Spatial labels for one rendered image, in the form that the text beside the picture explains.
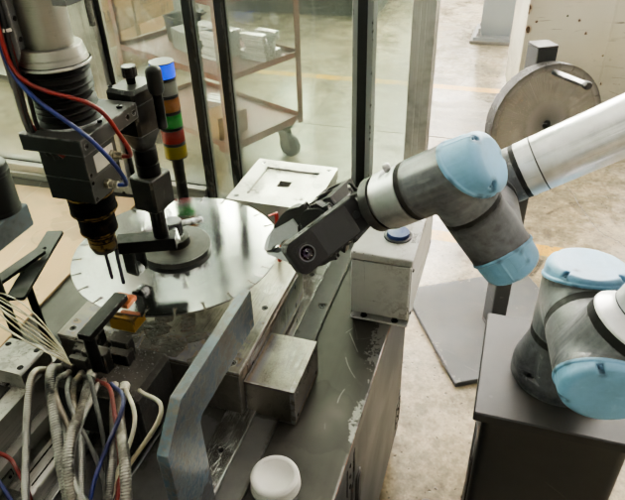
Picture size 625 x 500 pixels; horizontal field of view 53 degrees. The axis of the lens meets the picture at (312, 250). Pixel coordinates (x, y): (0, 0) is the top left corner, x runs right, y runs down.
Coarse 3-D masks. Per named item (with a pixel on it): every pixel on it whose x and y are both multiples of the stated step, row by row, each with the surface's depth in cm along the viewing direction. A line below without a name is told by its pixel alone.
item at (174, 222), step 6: (168, 210) 101; (168, 216) 100; (174, 216) 99; (168, 222) 97; (174, 222) 97; (180, 222) 98; (186, 222) 98; (192, 222) 99; (198, 222) 99; (144, 228) 97; (150, 228) 97; (174, 228) 97; (180, 228) 98; (180, 234) 98; (180, 240) 95
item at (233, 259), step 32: (128, 224) 107; (192, 224) 107; (224, 224) 107; (256, 224) 106; (96, 256) 100; (224, 256) 99; (256, 256) 99; (96, 288) 93; (128, 288) 93; (160, 288) 93; (192, 288) 92; (224, 288) 92
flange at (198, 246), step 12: (192, 228) 104; (192, 240) 101; (204, 240) 101; (156, 252) 98; (168, 252) 98; (180, 252) 98; (192, 252) 98; (204, 252) 98; (156, 264) 96; (168, 264) 96; (180, 264) 96; (192, 264) 97
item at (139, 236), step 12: (156, 216) 87; (156, 228) 88; (168, 228) 90; (120, 240) 89; (132, 240) 89; (144, 240) 89; (156, 240) 89; (168, 240) 89; (120, 252) 90; (132, 252) 90; (144, 252) 90; (132, 264) 91; (144, 264) 93
